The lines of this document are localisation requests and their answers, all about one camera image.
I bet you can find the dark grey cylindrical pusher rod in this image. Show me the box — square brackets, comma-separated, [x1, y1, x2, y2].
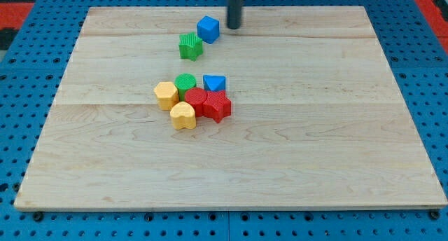
[227, 0, 243, 29]

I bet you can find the blue cube block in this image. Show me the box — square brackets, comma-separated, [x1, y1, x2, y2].
[197, 15, 220, 44]

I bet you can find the green star block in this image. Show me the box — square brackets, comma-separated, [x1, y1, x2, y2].
[178, 32, 203, 61]

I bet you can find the blue triangular prism block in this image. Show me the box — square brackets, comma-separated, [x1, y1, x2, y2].
[202, 75, 226, 92]

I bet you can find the green cylinder block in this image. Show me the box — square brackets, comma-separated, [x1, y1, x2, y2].
[174, 73, 197, 101]

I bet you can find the red cylinder block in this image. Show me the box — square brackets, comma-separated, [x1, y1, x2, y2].
[185, 87, 207, 117]

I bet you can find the red star block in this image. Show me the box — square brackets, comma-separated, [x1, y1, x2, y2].
[203, 90, 232, 123]

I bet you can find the yellow hexagon block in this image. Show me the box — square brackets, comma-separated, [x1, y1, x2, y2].
[153, 81, 179, 111]

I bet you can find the yellow heart block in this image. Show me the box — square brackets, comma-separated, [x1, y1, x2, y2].
[169, 102, 197, 130]

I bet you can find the light wooden board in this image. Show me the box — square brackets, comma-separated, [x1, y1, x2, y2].
[14, 6, 447, 212]

